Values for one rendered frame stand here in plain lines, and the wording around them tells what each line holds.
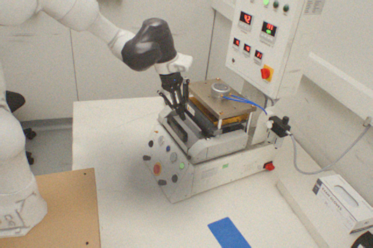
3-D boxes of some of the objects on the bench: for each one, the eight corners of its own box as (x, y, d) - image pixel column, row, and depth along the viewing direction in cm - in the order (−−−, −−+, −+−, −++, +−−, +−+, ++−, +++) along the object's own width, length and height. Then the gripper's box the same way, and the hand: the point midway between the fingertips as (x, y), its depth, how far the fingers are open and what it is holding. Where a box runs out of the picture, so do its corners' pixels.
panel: (141, 155, 141) (158, 122, 135) (169, 200, 120) (190, 163, 114) (137, 155, 140) (154, 121, 134) (165, 200, 119) (186, 163, 113)
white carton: (333, 185, 131) (340, 173, 127) (372, 227, 113) (381, 215, 109) (311, 190, 127) (317, 177, 123) (348, 234, 109) (356, 222, 105)
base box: (231, 130, 167) (236, 103, 157) (277, 173, 141) (287, 145, 131) (140, 153, 143) (140, 123, 133) (175, 211, 117) (179, 179, 107)
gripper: (179, 57, 109) (192, 106, 125) (147, 72, 106) (164, 121, 122) (189, 65, 103) (201, 116, 119) (155, 81, 100) (172, 131, 116)
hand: (180, 112), depth 118 cm, fingers closed
